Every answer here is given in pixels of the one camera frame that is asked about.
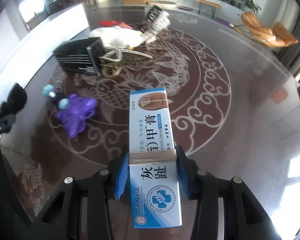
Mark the wooden bench hairpin legs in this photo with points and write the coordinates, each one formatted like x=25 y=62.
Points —
x=214 y=7

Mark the white knitted cloth bundle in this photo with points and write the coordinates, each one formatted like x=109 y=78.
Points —
x=117 y=37

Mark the green potted plant right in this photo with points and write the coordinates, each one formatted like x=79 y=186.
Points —
x=250 y=5

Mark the blue white nail cream box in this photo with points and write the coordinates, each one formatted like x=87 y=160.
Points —
x=152 y=161

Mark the grey curtain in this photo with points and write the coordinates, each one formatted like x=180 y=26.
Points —
x=289 y=16

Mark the black odor removing bar box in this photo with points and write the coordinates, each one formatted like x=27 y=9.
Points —
x=81 y=56

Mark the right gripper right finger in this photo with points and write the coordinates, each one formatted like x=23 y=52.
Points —
x=244 y=216

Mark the purple toy figure bundle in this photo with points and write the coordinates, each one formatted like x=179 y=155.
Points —
x=73 y=110

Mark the red packet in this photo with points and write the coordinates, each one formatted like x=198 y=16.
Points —
x=115 y=24

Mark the gold rhinestone hair claw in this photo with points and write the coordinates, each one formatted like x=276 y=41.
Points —
x=114 y=59

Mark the orange butterfly lounge chair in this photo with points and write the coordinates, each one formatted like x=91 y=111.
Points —
x=277 y=36

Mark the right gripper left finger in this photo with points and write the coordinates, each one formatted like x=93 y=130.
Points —
x=61 y=216

